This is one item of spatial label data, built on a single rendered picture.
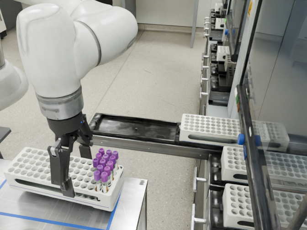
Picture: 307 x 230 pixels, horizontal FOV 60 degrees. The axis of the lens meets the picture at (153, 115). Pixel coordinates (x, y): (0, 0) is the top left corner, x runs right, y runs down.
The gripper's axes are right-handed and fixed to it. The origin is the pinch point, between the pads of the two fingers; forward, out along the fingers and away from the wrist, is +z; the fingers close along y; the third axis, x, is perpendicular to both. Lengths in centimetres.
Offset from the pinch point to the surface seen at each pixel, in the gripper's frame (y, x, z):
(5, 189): 3.7, -21.8, 8.7
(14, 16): -335, -291, 74
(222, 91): -70, 36, 10
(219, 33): -155, 32, 12
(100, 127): -31.2, -7.8, 10.4
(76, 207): 4.1, 0.3, 8.7
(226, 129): -34, 38, 4
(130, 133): -30.7, 4.3, 10.4
